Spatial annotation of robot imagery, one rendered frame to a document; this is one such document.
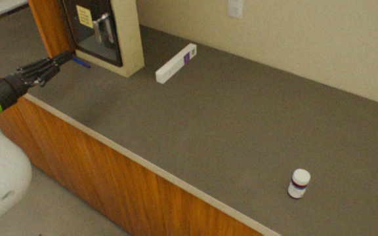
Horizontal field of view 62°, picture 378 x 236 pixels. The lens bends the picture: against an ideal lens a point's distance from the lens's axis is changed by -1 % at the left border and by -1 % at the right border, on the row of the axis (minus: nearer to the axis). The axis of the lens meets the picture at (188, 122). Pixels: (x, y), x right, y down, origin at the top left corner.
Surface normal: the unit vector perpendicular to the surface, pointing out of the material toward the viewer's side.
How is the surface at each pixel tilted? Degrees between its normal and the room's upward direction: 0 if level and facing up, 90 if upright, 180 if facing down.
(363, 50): 90
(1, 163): 48
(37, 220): 0
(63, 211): 0
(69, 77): 0
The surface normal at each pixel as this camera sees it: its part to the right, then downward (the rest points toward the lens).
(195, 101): -0.03, -0.72
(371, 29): -0.57, 0.58
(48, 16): 0.82, 0.38
